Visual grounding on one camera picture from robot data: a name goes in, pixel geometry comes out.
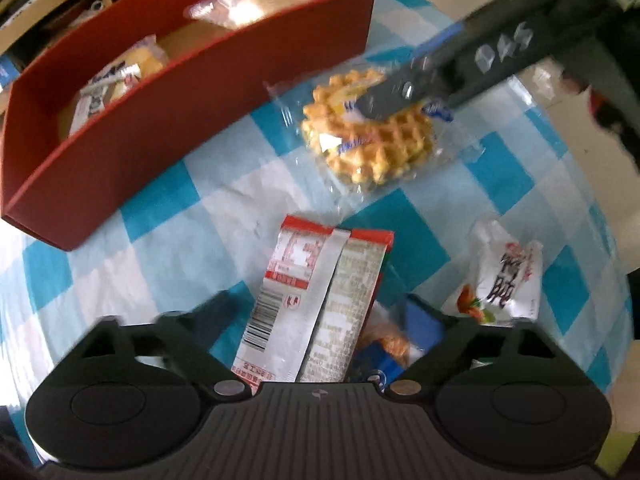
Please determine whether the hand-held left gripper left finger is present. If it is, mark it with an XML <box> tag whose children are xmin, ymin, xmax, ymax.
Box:
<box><xmin>80</xmin><ymin>292</ymin><xmax>252</xmax><ymax>402</ymax></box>

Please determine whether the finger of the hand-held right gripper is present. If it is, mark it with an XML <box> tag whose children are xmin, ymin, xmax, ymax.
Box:
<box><xmin>357</xmin><ymin>67</ymin><xmax>453</xmax><ymax>121</ymax></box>
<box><xmin>410</xmin><ymin>24</ymin><xmax>473</xmax><ymax>73</ymax></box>

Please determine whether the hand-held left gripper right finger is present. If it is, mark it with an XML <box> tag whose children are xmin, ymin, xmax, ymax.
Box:
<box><xmin>385</xmin><ymin>295</ymin><xmax>558</xmax><ymax>402</ymax></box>

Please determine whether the clear waffle packet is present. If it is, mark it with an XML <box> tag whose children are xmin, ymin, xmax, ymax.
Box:
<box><xmin>265</xmin><ymin>62</ymin><xmax>486</xmax><ymax>206</ymax></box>

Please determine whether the red snack packet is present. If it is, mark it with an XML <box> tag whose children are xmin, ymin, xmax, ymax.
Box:
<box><xmin>232</xmin><ymin>215</ymin><xmax>396</xmax><ymax>385</ymax></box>

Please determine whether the red cardboard box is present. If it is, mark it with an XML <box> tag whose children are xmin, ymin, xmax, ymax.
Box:
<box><xmin>0</xmin><ymin>0</ymin><xmax>377</xmax><ymax>252</ymax></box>

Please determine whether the blue snack packet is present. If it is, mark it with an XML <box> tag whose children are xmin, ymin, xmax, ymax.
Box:
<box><xmin>350</xmin><ymin>290</ymin><xmax>418</xmax><ymax>395</ymax></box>

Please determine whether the white crinkled snack packet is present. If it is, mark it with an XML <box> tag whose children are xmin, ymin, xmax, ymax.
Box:
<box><xmin>440</xmin><ymin>212</ymin><xmax>545</xmax><ymax>326</ymax></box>

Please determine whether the blue white checked tablecloth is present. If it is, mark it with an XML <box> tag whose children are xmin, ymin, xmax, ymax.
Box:
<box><xmin>0</xmin><ymin>0</ymin><xmax>636</xmax><ymax>461</ymax></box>

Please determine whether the pale bun packet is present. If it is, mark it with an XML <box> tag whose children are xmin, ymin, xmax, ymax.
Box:
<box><xmin>185</xmin><ymin>0</ymin><xmax>321</xmax><ymax>31</ymax></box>

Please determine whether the sliced bread packet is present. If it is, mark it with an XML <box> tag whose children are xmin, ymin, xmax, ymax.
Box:
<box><xmin>67</xmin><ymin>35</ymin><xmax>169</xmax><ymax>136</ymax></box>

